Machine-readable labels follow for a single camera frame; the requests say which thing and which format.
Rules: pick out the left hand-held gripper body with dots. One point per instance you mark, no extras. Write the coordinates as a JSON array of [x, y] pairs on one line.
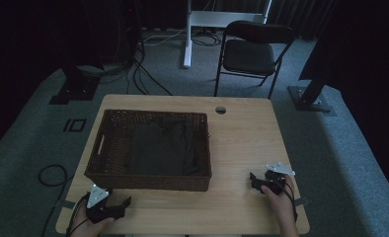
[[98, 204]]

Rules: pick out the black stand with square base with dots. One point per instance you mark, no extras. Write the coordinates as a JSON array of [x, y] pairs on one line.
[[74, 87]]

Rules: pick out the grey tape strip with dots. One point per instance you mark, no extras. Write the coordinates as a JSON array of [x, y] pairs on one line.
[[65, 204], [301, 201]]

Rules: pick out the person's right hand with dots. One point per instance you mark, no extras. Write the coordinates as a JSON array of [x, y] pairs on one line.
[[279, 204]]

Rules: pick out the white metal stand frame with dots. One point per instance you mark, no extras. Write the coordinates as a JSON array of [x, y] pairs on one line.
[[195, 19]]

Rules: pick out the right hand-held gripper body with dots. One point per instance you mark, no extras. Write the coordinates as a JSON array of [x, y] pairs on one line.
[[276, 179]]

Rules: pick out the person's left hand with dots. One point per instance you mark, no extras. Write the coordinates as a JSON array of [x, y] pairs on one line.
[[89, 227]]

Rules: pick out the dark curtain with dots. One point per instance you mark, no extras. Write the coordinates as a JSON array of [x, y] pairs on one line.
[[301, 13]]

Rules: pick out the black stand with grey base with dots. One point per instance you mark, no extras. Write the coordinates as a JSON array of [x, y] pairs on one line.
[[311, 98]]

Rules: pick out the black folding chair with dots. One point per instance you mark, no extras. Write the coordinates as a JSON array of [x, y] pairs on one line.
[[250, 54]]

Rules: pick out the dark brown woven basket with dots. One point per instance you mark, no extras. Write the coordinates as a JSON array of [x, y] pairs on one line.
[[116, 158]]

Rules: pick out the black computer tower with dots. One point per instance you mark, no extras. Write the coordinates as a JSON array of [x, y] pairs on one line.
[[128, 29]]

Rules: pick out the dark cloth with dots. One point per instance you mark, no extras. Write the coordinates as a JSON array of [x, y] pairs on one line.
[[164, 148]]

